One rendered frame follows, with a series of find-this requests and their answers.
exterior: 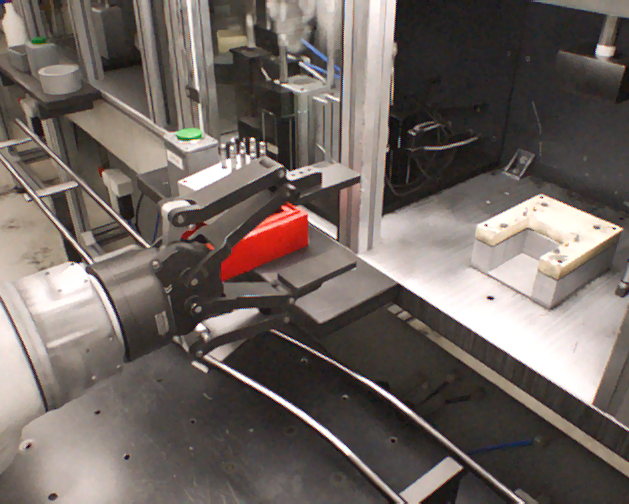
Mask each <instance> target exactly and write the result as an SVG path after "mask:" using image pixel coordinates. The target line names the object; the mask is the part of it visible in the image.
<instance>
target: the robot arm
mask: <svg viewBox="0 0 629 504"><path fill-rule="evenodd" d="M358 183H360V173H358V172H356V171H354V170H352V169H350V168H348V167H346V166H344V165H342V164H340V163H338V164H334V165H331V166H328V167H325V168H322V169H319V170H318V169H316V168H314V167H311V166H305V167H302V168H299V169H298V170H297V169H296V170H293V171H290V172H287V170H286V168H285V167H284V166H282V165H281V164H279V163H277V162H275V161H274V160H272V159H270V158H268V157H266V156H264V157H260V158H258V159H256V160H254V161H252V162H250V163H248V164H246V165H244V166H243V167H241V168H239V169H236V170H234V171H232V172H230V174H228V175H226V176H224V177H222V178H220V179H218V180H216V181H214V182H211V183H209V184H207V185H205V186H203V187H201V188H199V189H197V190H195V191H193V192H191V193H190V194H188V195H184V196H183V197H177V198H170V199H164V200H161V201H160V202H159V203H158V205H157V211H158V212H159V213H160V214H161V215H162V216H163V236H162V237H160V238H159V239H158V240H157V241H155V242H154V243H152V244H151V245H150V246H148V247H146V248H143V250H136V251H129V252H125V253H123V254H119V255H116V256H113V257H111V258H108V259H105V260H102V261H99V262H96V263H94V264H91V265H88V266H86V268H85V270H84V269H83V268H81V267H80V266H79V265H78V264H76V263H74V262H66V263H63V264H61V265H58V266H55V267H52V268H49V269H46V270H43V271H40V272H38V273H35V274H32V275H28V276H25V277H22V278H19V279H16V280H14V281H6V282H3V284H1V285H0V474H1V473H2V472H3V471H4V470H5V469H6V467H7V466H8V465H9V463H10V462H11V460H12V458H13V457H14V455H15V453H16V450H17V448H18V445H19V442H20V439H21V434H22V428H23V427H25V425H26V424H28V423H29V422H30V421H32V420H34V419H35V418H37V417H39V416H41V415H43V414H44V413H46V412H49V411H51V410H53V409H54V410H57V409H59V408H61V407H63V406H64V404H66V403H68V402H70V401H72V400H74V399H77V398H79V397H81V396H83V395H85V394H87V393H89V392H91V391H94V390H96V389H98V388H100V387H102V386H104V385H107V384H109V383H112V382H114V381H116V380H118V379H119V378H120V377H121V375H122V373H123V362H125V363H128V364H130V362H132V361H134V360H136V359H138V358H140V357H142V356H145V355H147V354H150V353H152V352H154V351H157V350H159V349H161V348H163V347H165V346H167V345H169V344H170V343H171V342H172V340H173V337H174V336H179V338H178V342H179V344H180V345H182V346H183V347H184V348H185V349H186V350H187V351H188V352H189V353H190V356H191V357H192V358H193V359H194V360H199V359H201V358H203V357H204V356H206V355H207V353H208V354H209V352H211V351H213V350H214V349H216V348H217V347H219V346H222V345H225V344H229V343H232V342H235V341H239V340H242V339H245V338H248V337H251V336H254V335H257V334H260V333H263V332H267V331H269V330H273V329H276V328H279V327H282V326H285V325H287V324H288V323H290V321H291V319H292V315H291V314H290V313H288V312H290V309H291V306H293V305H294V304H295V303H296V301H297V299H300V298H302V296H304V295H306V294H308V293H310V292H312V291H315V290H317V289H319V288H320V287H321V286H322V283H324V282H326V281H328V280H331V279H333V278H335V277H338V276H340V275H342V274H344V273H346V271H349V270H351V269H353V268H355V267H356V266H357V260H356V259H354V258H353V257H351V256H350V255H348V254H347V253H345V252H344V251H342V250H341V249H339V247H334V249H332V250H329V251H327V252H325V253H322V254H320V255H318V256H316V257H312V258H310V259H308V260H305V261H303V262H301V263H299V264H296V265H294V266H292V267H288V268H286V269H284V270H282V271H279V272H278V275H277V277H278V280H279V281H280V282H281V283H282V284H281V283H279V282H278V281H277V280H276V279H273V280H274V281H275V282H273V281H272V282H271V283H270V282H258V283H223V282H222V279H221V271H222V262H224V261H225V260H226V259H227V258H228V257H229V256H230V255H231V254H232V247H233V246H235V245H236V244H237V243H238V242H239V241H241V240H243V239H244V238H245V237H246V236H247V235H248V234H250V233H251V232H252V231H253V230H254V229H255V228H257V227H258V226H259V225H260V223H261V222H262V221H264V220H266V219H267V218H268V217H269V216H270V215H271V214H273V213H274V212H275V211H276V210H277V209H278V208H280V207H281V206H282V205H283V204H284V203H285V202H288V203H290V204H292V205H293V206H295V207H297V206H300V205H303V204H305V203H308V202H311V201H314V199H317V198H320V197H322V196H325V195H328V194H330V193H333V192H336V191H339V190H342V189H345V188H347V187H350V186H353V185H355V184H358ZM228 209H229V210H228ZM226 210H227V211H226ZM224 211H226V212H225V213H224V214H223V215H221V216H220V217H219V218H218V219H217V220H215V221H213V222H212V224H211V225H209V226H204V227H201V228H200V229H199V230H197V231H196V232H195V233H194V234H193V235H191V236H190V237H189V238H188V239H185V238H182V237H181V235H182V234H183V233H184V232H187V231H194V230H195V228H196V226H195V225H196V224H200V222H203V221H206V220H208V219H210V218H212V217H215V216H217V215H219V214H221V213H222V212H224ZM207 243H208V244H210V245H211V246H212V247H215V249H213V250H212V251H211V250H210V249H209V247H208V246H207V245H205V244H207ZM233 309H243V310H240V311H235V312H232V311H233ZM230 312H232V313H230ZM215 313H228V314H225V315H222V316H218V317H215V318H211V319H207V320H205V321H202V319H203V318H204V317H205V316H206V315H207V314H215ZM269 315H271V316H269ZM201 321H202V322H201Z"/></svg>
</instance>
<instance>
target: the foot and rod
mask: <svg viewBox="0 0 629 504"><path fill-rule="evenodd" d="M622 20H623V18H622V17H616V16H611V14H605V18H604V22H603V26H602V30H601V34H600V38H599V42H598V45H595V44H590V43H583V44H580V45H576V46H573V47H569V48H566V49H562V50H559V51H558V55H557V60H556V64H555V70H554V75H553V79H552V84H551V87H553V88H557V89H561V90H564V91H568V92H571V93H576V94H579V95H583V97H587V98H590V99H594V100H597V101H601V102H604V103H608V104H612V105H617V104H620V103H622V102H624V101H627V100H629V53H627V52H623V50H618V49H615V46H616V43H617V39H618V35H619V31H620V28H621V24H622Z"/></svg>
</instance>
